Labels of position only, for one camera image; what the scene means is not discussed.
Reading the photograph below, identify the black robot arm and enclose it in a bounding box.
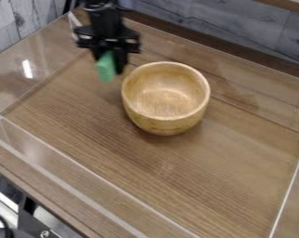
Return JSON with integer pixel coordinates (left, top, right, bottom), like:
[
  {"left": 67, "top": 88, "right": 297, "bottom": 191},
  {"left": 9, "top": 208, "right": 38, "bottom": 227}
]
[{"left": 73, "top": 0, "right": 141, "bottom": 75}]

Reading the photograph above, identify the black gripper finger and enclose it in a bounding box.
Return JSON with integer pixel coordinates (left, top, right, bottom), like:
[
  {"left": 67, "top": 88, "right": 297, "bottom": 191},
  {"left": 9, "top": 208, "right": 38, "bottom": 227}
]
[
  {"left": 114, "top": 49, "right": 129, "bottom": 74},
  {"left": 90, "top": 47, "right": 106, "bottom": 60}
]

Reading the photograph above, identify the green rectangular stick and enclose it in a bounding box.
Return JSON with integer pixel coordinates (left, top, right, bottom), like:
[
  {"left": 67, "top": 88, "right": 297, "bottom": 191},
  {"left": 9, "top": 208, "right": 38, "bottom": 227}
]
[{"left": 95, "top": 51, "right": 115, "bottom": 83}]

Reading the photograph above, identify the round wooden bowl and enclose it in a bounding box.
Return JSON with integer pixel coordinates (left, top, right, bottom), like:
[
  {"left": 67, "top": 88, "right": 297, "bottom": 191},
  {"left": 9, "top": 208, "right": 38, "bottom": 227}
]
[{"left": 121, "top": 61, "right": 210, "bottom": 136}]

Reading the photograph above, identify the black cable bottom left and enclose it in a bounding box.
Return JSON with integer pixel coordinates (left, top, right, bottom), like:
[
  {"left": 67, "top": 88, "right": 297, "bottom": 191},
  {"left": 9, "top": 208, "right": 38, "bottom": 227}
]
[{"left": 0, "top": 210, "right": 30, "bottom": 238}]

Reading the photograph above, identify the clear acrylic corner bracket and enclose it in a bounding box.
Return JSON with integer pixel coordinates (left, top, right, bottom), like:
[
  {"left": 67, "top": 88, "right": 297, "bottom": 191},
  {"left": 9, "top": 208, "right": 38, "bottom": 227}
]
[{"left": 67, "top": 12, "right": 81, "bottom": 40}]

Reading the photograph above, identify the black table leg bracket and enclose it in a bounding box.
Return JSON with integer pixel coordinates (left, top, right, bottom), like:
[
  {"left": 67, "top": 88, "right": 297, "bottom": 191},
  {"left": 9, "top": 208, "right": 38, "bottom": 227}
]
[{"left": 17, "top": 196, "right": 61, "bottom": 238}]

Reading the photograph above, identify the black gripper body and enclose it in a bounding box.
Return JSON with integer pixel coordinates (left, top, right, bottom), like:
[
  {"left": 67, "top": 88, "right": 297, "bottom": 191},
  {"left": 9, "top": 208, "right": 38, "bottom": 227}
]
[{"left": 74, "top": 6, "right": 141, "bottom": 53}]

